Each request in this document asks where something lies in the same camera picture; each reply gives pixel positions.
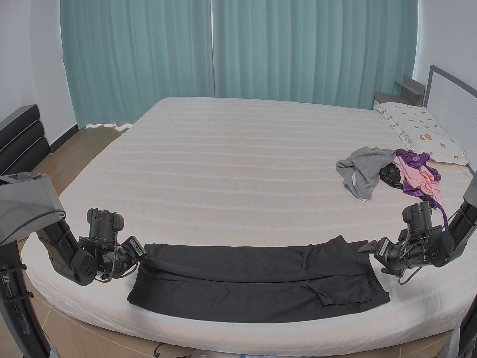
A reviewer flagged white printed pillow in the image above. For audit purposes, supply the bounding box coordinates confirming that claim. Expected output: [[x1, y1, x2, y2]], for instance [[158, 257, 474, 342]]
[[374, 102, 469, 165]]

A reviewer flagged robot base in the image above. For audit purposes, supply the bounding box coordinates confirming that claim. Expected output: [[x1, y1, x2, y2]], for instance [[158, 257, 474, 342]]
[[194, 351, 291, 358]]

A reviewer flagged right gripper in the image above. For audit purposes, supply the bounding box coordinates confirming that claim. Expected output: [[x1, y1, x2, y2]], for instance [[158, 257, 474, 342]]
[[358, 238, 406, 271]]

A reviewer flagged blue-green curtain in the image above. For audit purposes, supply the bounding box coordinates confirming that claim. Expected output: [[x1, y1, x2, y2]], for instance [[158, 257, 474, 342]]
[[212, 0, 418, 107], [60, 0, 216, 130]]

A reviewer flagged bed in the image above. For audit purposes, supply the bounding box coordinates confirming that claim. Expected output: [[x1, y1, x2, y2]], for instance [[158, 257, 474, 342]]
[[20, 65, 477, 351]]

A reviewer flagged grey garment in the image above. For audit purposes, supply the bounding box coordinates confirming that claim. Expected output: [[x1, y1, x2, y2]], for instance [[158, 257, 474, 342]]
[[335, 146, 396, 201]]

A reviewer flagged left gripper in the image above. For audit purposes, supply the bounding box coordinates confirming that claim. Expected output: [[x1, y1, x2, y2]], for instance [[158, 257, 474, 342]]
[[114, 237, 147, 275]]

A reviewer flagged grey bedside table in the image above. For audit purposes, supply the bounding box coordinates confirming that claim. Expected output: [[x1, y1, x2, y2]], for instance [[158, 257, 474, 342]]
[[374, 75, 425, 107]]

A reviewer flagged black chest of drawers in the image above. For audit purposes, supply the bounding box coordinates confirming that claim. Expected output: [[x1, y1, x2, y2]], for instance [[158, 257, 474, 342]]
[[0, 104, 51, 176]]

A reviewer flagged black T-shirt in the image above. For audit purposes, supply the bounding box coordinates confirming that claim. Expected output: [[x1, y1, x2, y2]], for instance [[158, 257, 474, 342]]
[[127, 236, 391, 323]]

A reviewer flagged pile of clothes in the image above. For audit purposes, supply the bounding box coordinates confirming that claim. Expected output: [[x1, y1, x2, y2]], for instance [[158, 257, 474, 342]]
[[378, 148, 448, 224]]

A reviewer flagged black cable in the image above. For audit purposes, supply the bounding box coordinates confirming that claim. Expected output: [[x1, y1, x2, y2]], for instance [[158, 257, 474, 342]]
[[397, 265, 420, 285], [154, 343, 194, 358]]

